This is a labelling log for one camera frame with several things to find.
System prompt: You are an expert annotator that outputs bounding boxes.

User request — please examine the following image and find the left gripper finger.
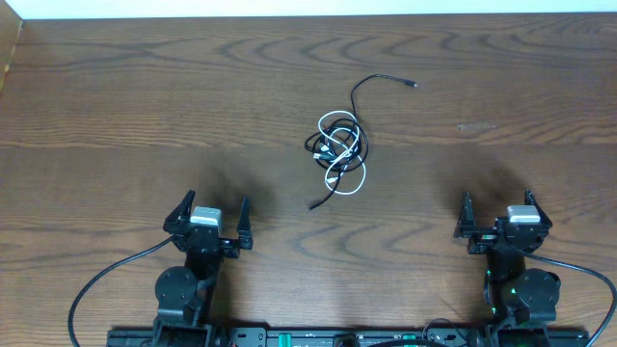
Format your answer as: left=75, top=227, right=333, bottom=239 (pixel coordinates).
left=163, top=190, right=196, bottom=235
left=237, top=198, right=254, bottom=250

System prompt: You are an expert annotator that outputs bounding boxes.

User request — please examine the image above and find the long black USB cable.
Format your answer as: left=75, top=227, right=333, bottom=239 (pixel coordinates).
left=303, top=73, right=418, bottom=173

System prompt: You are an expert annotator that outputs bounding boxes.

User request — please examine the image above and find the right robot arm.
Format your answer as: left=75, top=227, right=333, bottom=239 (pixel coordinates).
left=454, top=191, right=561, bottom=346

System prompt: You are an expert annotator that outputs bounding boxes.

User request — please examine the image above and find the cardboard panel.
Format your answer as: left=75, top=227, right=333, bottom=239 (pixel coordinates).
left=0, top=0, right=23, bottom=89

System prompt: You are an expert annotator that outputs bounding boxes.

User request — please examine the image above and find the white USB cable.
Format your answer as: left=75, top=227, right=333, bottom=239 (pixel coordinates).
left=312, top=110, right=367, bottom=197

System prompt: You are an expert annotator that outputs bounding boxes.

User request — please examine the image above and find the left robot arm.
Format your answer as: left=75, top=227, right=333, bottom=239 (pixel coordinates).
left=152, top=190, right=254, bottom=346

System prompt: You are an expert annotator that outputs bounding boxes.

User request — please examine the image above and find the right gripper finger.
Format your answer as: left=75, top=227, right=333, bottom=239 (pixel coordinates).
left=453, top=192, right=478, bottom=238
left=523, top=189, right=552, bottom=229

